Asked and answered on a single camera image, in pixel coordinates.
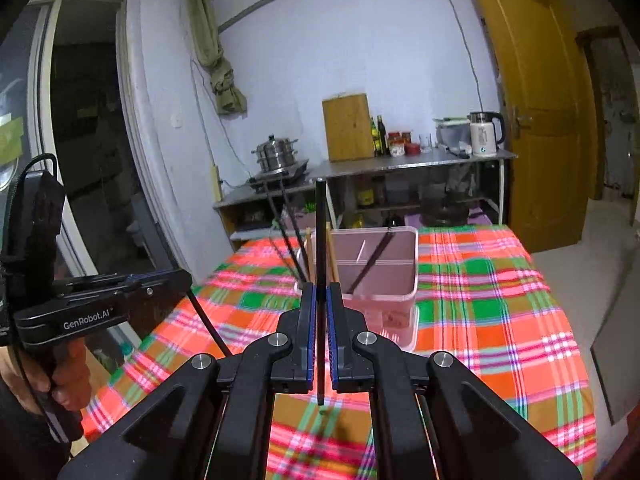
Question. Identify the stacked steel pot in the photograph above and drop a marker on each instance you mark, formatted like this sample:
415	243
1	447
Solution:
276	155

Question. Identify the yellow oil bottle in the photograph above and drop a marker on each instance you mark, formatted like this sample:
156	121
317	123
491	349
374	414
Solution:
374	140

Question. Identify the dark sauce bottle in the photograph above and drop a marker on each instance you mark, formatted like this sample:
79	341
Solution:
382	137

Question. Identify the red jar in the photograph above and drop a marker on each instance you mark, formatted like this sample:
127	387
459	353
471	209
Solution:
396	147
406	136

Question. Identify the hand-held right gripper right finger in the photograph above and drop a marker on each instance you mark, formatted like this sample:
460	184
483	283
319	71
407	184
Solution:
334	330

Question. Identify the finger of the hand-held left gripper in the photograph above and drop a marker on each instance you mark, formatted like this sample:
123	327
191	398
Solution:
167	296
165	276

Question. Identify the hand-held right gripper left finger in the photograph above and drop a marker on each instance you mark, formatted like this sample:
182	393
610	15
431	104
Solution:
310	330

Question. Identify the white door frame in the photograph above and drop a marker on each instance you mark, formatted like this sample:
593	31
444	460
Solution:
155	160

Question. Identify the steel kitchen table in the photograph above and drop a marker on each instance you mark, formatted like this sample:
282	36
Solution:
400	162

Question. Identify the wooden cutting board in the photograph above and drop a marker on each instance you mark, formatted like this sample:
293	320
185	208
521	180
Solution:
347	127

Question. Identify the person's left hand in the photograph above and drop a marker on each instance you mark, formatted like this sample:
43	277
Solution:
70	380

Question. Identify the black gas stove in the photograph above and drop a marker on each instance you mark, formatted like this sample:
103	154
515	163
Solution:
280	177

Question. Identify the plaid tablecloth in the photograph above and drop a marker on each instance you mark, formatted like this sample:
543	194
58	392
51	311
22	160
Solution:
475	335

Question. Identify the pink utensil basket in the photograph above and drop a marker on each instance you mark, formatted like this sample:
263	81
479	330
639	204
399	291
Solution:
385	280

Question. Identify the white wall switch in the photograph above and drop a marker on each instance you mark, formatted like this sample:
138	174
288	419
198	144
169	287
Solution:
176	119

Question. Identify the white electric kettle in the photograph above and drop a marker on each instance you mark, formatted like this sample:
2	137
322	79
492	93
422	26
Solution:
484	135

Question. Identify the clear drinking glass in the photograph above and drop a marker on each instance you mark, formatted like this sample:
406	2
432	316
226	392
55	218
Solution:
425	143

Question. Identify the dark brown chopstick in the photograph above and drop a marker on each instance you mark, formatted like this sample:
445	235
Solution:
370	262

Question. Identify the person's left forearm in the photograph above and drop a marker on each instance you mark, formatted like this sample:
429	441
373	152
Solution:
25	445

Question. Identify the yellow wooden door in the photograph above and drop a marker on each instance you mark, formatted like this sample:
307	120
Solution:
535	110

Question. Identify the yellow power strip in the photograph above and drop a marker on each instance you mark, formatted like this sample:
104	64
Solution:
217	182

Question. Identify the green hanging cloth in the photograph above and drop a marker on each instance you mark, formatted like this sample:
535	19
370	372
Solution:
220	80

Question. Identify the grey lidded container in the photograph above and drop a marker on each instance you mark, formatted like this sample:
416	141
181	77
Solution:
450	135

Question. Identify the golden wooden chopstick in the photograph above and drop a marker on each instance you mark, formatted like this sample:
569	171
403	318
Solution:
309	255
330	250

